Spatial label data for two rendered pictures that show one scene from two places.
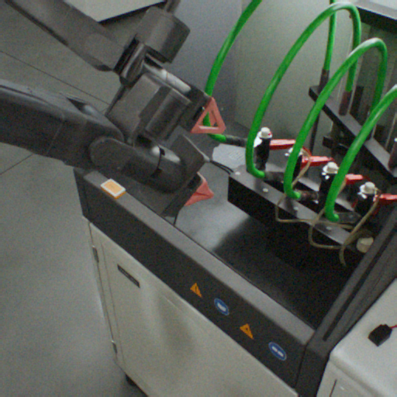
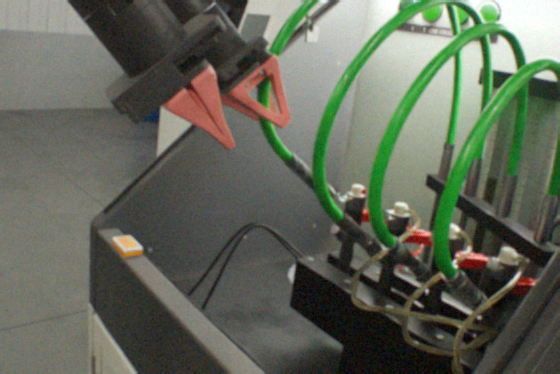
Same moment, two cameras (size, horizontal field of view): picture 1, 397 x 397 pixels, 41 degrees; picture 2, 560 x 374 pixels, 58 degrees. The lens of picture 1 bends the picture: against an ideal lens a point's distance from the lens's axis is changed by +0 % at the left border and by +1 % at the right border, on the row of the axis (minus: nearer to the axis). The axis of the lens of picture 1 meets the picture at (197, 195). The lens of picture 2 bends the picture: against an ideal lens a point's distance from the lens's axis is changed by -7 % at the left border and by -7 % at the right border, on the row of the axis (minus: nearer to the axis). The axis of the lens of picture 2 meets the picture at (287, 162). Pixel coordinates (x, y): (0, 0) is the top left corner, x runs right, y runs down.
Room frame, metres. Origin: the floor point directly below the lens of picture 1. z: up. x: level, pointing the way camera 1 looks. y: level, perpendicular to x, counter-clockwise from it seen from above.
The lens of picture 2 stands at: (0.14, -0.12, 1.30)
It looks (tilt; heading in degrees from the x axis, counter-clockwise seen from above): 14 degrees down; 7
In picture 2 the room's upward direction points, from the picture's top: 8 degrees clockwise
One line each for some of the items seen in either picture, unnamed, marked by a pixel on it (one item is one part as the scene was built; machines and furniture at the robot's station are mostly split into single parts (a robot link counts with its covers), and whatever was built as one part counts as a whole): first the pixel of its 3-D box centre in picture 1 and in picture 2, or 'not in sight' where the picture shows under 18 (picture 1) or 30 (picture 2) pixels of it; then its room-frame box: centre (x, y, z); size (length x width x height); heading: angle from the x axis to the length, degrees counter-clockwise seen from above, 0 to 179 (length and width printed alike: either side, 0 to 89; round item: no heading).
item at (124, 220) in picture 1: (184, 267); (192, 373); (0.69, 0.03, 0.87); 0.62 x 0.04 x 0.16; 46
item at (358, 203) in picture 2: (257, 175); (339, 264); (0.86, -0.13, 0.98); 0.05 x 0.03 x 0.21; 136
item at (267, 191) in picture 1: (300, 225); (394, 350); (0.78, -0.22, 0.91); 0.34 x 0.10 x 0.15; 46
